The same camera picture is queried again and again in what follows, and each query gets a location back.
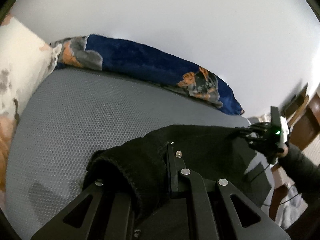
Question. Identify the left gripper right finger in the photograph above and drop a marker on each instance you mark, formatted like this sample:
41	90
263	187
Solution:
222	212

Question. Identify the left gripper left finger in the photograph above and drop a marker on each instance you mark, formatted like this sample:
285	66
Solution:
102	211

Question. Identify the black pants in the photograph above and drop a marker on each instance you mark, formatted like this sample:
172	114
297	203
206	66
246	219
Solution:
140	165

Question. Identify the person right forearm dark sleeve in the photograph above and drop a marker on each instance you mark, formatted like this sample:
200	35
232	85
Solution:
302	171

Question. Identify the person right hand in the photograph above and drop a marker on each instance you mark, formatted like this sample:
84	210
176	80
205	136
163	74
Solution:
283	151

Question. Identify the brown wooden furniture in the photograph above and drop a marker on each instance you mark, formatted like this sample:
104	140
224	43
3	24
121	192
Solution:
302	114

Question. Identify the grey mesh mattress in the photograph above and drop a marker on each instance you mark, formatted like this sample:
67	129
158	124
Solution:
74	113

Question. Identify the navy floral blanket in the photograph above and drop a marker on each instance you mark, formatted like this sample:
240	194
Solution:
149	64

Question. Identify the white floral pillow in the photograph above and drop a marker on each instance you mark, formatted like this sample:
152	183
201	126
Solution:
26	60

